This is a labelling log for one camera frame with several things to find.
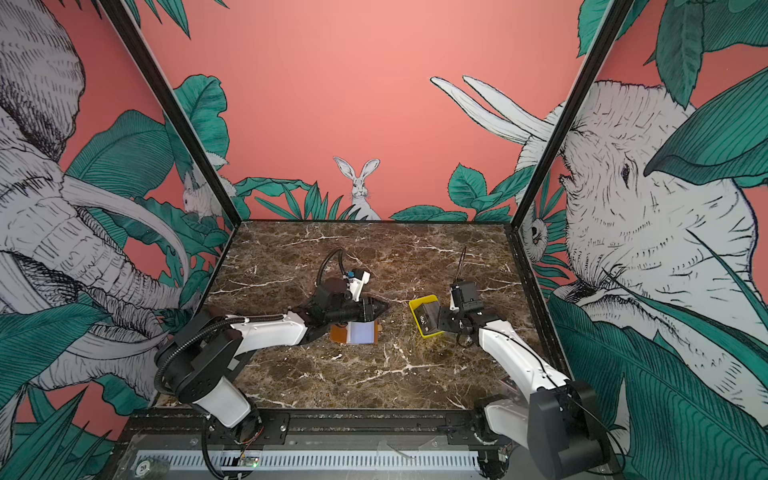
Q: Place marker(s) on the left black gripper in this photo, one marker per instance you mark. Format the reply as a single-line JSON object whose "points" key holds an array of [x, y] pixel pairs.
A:
{"points": [[369, 313]]}

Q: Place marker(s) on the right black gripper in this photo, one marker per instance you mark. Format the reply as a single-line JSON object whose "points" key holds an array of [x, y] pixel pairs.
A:
{"points": [[445, 319]]}

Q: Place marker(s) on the brown leather card holder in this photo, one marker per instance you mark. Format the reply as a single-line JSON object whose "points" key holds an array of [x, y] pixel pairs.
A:
{"points": [[357, 333]]}

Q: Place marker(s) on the yellow plastic card tray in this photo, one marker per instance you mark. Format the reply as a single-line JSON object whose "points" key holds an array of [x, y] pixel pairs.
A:
{"points": [[413, 304]]}

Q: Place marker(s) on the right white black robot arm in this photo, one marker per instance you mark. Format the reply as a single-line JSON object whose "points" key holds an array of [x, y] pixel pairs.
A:
{"points": [[544, 387]]}

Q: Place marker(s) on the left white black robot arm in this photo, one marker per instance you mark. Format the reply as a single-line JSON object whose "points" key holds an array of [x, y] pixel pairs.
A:
{"points": [[199, 364]]}

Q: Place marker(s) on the dark credit card stack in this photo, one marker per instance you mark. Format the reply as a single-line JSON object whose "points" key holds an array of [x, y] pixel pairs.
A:
{"points": [[428, 318]]}

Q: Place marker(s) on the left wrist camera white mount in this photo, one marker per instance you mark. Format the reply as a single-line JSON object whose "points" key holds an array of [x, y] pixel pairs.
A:
{"points": [[356, 280]]}

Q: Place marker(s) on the black front mounting rail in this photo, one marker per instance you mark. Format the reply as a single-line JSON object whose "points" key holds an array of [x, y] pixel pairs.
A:
{"points": [[372, 426]]}

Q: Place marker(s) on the white slotted cable duct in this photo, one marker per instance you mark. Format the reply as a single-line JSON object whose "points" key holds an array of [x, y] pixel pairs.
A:
{"points": [[150, 461]]}

